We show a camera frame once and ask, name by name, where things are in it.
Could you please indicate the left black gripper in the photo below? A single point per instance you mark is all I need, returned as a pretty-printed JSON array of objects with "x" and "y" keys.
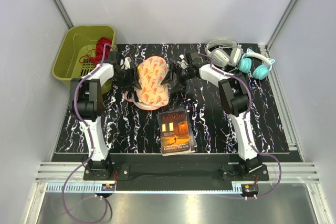
[{"x": 132, "y": 80}]

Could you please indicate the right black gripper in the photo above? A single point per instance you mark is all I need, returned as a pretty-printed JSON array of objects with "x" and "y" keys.
[{"x": 179, "y": 86}]

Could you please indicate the pink patterned mesh laundry bag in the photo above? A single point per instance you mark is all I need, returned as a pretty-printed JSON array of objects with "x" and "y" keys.
[{"x": 152, "y": 95}]

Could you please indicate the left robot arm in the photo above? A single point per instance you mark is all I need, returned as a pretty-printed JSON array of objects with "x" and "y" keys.
[{"x": 86, "y": 103}]

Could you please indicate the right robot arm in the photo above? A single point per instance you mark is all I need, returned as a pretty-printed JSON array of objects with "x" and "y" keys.
[{"x": 235, "y": 100}]

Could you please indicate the red bra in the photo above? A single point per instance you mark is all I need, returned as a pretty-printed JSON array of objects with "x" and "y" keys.
[{"x": 95, "y": 55}]

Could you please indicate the orange paperback book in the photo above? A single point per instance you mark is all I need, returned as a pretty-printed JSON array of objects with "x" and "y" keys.
[{"x": 176, "y": 134}]

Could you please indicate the white grey headphones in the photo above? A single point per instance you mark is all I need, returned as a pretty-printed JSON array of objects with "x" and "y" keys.
[{"x": 223, "y": 52}]

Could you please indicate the olive green plastic basket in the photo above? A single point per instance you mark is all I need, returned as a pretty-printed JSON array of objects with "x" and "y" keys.
[{"x": 76, "y": 43}]

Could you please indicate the teal cat-ear headphones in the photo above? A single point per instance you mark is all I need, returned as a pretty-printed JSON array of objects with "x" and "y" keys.
[{"x": 258, "y": 65}]

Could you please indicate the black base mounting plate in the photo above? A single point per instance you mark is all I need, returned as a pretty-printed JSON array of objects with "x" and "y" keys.
[{"x": 186, "y": 172}]

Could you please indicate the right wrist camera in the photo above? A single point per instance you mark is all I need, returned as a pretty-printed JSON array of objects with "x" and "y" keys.
[{"x": 190, "y": 59}]

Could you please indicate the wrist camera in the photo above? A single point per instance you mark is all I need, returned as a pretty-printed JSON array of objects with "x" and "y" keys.
[
  {"x": 190, "y": 59},
  {"x": 117, "y": 58}
]

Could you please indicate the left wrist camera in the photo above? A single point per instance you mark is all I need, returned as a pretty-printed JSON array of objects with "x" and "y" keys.
[{"x": 117, "y": 58}]

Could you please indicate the aluminium frame rail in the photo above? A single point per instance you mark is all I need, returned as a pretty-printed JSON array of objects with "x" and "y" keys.
[{"x": 292, "y": 195}]

